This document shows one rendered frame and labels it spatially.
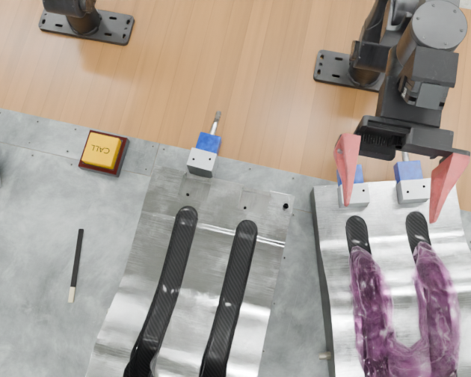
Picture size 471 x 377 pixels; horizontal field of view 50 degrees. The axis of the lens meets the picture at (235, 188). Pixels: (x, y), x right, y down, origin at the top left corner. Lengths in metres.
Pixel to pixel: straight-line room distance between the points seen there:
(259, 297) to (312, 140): 0.34
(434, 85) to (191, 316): 0.54
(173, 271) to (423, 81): 0.54
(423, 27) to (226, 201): 0.47
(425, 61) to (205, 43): 0.66
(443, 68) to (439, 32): 0.04
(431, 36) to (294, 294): 0.56
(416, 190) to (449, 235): 0.10
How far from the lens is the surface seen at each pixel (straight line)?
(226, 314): 0.88
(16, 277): 1.07
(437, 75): 0.55
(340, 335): 0.89
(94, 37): 1.17
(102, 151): 1.03
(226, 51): 1.12
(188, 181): 0.95
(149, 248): 0.91
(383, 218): 0.96
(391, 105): 0.60
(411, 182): 0.97
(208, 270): 0.89
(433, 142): 0.60
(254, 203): 0.93
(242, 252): 0.90
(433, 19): 0.59
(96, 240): 1.02
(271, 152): 1.03
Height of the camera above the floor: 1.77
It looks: 75 degrees down
